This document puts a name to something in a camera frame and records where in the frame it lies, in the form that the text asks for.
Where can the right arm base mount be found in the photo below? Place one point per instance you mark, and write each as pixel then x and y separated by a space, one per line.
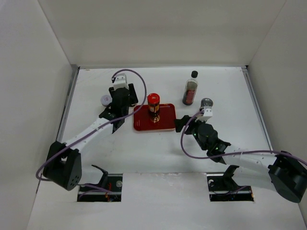
pixel 222 187

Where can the red lid chili sauce jar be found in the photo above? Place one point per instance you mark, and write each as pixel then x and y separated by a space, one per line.
pixel 153 100

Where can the silver lid white shaker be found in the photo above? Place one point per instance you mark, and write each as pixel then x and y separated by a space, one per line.
pixel 206 106

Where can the tall dark sauce bottle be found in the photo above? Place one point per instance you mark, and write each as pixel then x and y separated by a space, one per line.
pixel 190 89

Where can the red rectangular tray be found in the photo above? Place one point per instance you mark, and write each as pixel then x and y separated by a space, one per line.
pixel 143 121

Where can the white lid paste jar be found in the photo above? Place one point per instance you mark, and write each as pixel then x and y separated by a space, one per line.
pixel 106 100

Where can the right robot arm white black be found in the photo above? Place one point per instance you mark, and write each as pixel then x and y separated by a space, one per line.
pixel 279 171

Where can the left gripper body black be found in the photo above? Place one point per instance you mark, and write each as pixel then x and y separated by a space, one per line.
pixel 132 100

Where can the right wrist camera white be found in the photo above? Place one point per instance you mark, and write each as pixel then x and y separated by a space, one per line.
pixel 206 114

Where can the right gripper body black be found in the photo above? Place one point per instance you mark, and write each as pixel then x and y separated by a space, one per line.
pixel 193 128

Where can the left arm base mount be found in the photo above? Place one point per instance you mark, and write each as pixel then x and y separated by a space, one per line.
pixel 108 189

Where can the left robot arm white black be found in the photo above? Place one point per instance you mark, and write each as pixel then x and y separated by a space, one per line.
pixel 64 164

